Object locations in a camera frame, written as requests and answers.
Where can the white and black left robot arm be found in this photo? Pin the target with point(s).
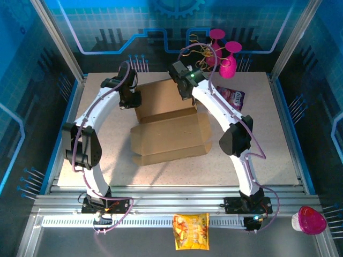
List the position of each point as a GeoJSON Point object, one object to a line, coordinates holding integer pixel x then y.
{"type": "Point", "coordinates": [91, 117]}

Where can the yellow snack bag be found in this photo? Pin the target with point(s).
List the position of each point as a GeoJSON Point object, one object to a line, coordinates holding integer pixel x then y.
{"type": "Point", "coordinates": [190, 231]}

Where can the brown cardboard paper box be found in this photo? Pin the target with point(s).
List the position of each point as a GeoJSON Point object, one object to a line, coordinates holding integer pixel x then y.
{"type": "Point", "coordinates": [166, 136]}

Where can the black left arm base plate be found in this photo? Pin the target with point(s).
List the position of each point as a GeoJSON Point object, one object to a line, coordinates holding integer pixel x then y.
{"type": "Point", "coordinates": [122, 206]}

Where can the purple candy bag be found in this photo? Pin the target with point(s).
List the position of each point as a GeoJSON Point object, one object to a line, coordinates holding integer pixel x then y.
{"type": "Point", "coordinates": [233, 97]}

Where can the aluminium corner post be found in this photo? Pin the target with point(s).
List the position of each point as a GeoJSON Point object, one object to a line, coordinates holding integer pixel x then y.
{"type": "Point", "coordinates": [59, 42]}
{"type": "Point", "coordinates": [294, 37]}

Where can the aluminium front frame rail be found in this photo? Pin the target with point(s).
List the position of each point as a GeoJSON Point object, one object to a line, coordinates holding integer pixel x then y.
{"type": "Point", "coordinates": [174, 198]}

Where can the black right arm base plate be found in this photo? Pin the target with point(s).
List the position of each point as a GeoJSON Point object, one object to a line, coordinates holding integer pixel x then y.
{"type": "Point", "coordinates": [233, 204]}

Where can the pink lidded plastic cup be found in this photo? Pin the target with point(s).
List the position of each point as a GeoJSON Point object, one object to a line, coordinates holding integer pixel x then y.
{"type": "Point", "coordinates": [311, 220]}

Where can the aluminium side rail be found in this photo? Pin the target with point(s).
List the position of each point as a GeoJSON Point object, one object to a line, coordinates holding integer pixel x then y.
{"type": "Point", "coordinates": [287, 134]}
{"type": "Point", "coordinates": [77, 103]}

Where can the pink wine glass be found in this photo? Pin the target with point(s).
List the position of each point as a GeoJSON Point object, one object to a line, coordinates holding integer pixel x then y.
{"type": "Point", "coordinates": [227, 71]}
{"type": "Point", "coordinates": [217, 34]}

